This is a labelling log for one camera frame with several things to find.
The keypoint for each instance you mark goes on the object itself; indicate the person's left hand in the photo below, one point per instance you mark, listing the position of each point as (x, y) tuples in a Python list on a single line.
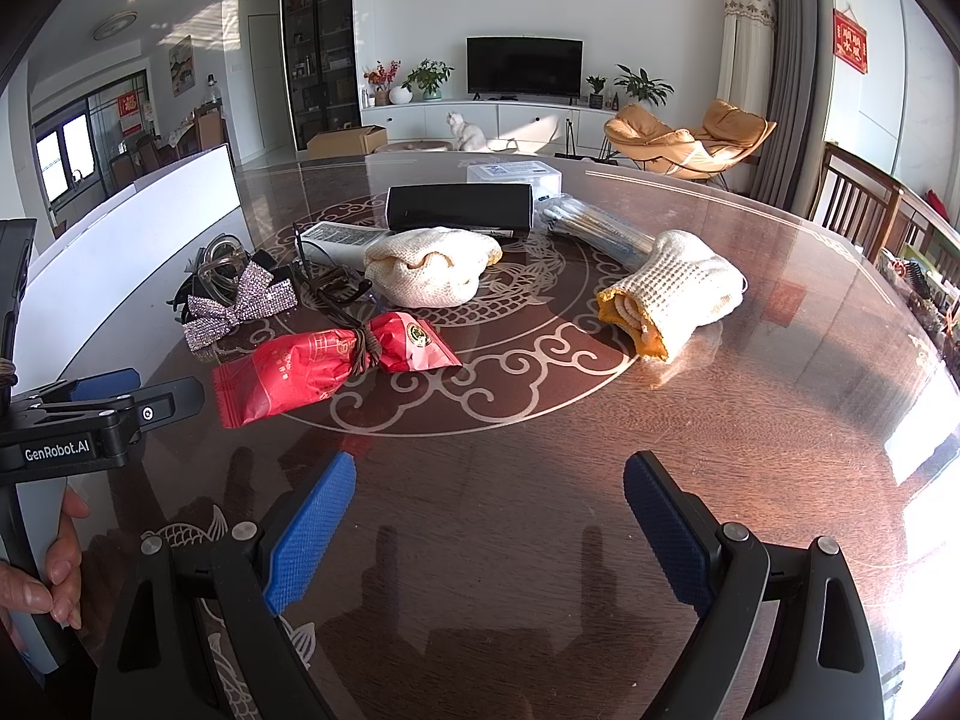
[(66, 570)]

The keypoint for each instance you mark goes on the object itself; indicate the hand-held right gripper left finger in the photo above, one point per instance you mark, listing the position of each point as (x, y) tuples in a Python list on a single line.
[(315, 532)]

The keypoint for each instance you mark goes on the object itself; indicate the black hair claw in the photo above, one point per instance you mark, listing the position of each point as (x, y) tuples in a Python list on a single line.
[(191, 296)]

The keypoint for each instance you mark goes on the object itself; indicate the round ceiling lamp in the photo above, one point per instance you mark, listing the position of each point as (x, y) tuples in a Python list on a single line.
[(116, 25)]

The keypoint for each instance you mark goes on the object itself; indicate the rhinestone bow hair clip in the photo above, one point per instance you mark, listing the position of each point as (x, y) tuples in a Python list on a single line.
[(247, 300)]

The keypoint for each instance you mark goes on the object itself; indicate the green potted plant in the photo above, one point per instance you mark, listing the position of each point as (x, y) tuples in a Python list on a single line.
[(429, 79)]

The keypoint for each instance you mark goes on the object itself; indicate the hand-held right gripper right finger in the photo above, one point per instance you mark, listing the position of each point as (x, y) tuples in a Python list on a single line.
[(667, 532)]

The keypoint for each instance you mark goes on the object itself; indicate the clear bottle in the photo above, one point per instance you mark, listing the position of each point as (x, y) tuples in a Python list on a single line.
[(214, 90)]

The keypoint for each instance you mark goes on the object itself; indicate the cream knitted cloth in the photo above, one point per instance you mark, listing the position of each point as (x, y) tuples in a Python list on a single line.
[(427, 270)]

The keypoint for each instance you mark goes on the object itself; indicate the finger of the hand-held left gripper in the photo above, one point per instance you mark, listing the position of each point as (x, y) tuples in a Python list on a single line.
[(161, 405), (105, 382)]

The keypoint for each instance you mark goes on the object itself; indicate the wooden slatted chair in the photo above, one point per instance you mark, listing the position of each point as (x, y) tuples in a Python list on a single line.
[(840, 199), (919, 229)]

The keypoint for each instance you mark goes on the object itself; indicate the framed wall painting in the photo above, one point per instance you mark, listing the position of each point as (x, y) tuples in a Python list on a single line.
[(181, 66)]

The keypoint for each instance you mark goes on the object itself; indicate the black television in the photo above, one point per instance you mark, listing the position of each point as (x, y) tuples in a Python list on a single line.
[(525, 66)]

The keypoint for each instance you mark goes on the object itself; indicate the red wall hanging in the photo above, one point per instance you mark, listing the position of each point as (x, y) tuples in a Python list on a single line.
[(850, 40)]

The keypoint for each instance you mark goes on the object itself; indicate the black framed glasses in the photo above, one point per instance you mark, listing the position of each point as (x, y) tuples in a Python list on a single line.
[(337, 289)]

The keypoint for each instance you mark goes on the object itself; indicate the clear packet of sticks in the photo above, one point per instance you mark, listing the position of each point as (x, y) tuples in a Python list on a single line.
[(592, 229)]

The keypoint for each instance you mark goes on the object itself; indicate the clear hair claw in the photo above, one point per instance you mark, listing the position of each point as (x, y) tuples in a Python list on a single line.
[(221, 259)]

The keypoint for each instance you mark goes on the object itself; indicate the clear plastic box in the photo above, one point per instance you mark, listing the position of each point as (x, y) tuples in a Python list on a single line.
[(517, 176)]

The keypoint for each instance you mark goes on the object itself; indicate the white television cabinet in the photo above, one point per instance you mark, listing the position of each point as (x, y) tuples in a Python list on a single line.
[(525, 124)]

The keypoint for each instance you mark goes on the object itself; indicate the red snack packet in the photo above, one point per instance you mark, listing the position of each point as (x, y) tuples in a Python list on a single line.
[(285, 382)]

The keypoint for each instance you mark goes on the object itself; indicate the small potted plant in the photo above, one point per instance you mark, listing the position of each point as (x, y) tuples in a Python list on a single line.
[(595, 90)]

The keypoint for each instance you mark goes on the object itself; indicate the small black easel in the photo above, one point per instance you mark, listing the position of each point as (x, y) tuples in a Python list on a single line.
[(572, 139)]

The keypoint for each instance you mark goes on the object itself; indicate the wooden dining chair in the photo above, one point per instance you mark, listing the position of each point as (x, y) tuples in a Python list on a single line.
[(211, 131)]

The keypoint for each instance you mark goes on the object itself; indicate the dark glass display cabinet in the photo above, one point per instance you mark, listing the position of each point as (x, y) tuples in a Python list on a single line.
[(319, 52)]

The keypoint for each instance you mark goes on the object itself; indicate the cream cloth with orange lining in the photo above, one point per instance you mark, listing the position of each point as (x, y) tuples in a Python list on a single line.
[(675, 285)]

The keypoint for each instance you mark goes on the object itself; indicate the large leafy potted plant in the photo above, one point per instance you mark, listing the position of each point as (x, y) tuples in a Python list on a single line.
[(643, 86)]

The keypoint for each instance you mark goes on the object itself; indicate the black cardboard box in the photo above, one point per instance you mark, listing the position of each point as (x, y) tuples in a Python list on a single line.
[(457, 206)]

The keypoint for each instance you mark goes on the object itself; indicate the white round vase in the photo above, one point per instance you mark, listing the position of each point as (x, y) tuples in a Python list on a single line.
[(400, 95)]

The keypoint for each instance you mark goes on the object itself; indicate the red flowers in vase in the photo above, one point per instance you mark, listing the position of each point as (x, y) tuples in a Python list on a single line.
[(381, 79)]

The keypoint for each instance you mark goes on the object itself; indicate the grey curtain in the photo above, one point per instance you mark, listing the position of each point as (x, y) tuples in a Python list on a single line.
[(787, 75)]

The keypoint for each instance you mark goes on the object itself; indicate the glass balcony door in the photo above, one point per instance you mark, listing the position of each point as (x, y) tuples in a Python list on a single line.
[(67, 150)]

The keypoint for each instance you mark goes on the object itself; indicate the white cat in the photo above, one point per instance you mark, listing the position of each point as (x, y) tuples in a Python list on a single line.
[(469, 133)]

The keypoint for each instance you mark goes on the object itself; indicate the white tube with label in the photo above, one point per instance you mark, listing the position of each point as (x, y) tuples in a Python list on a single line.
[(337, 234)]

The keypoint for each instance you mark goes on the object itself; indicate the orange lounge chair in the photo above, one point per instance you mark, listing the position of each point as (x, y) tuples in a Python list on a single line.
[(731, 131), (649, 136)]

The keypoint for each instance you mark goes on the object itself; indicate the beige round cat bed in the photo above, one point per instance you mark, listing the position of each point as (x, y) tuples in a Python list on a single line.
[(409, 145)]

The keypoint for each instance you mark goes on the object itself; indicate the covered floor air conditioner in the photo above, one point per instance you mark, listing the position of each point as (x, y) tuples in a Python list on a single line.
[(742, 52)]

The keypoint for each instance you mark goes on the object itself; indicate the long white panel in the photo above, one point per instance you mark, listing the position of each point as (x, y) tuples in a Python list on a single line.
[(150, 217)]

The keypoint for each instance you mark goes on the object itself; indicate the brown cardboard box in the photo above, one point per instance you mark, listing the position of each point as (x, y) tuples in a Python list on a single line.
[(345, 142)]

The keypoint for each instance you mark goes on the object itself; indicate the red paper sign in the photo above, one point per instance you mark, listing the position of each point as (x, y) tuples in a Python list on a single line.
[(130, 106)]

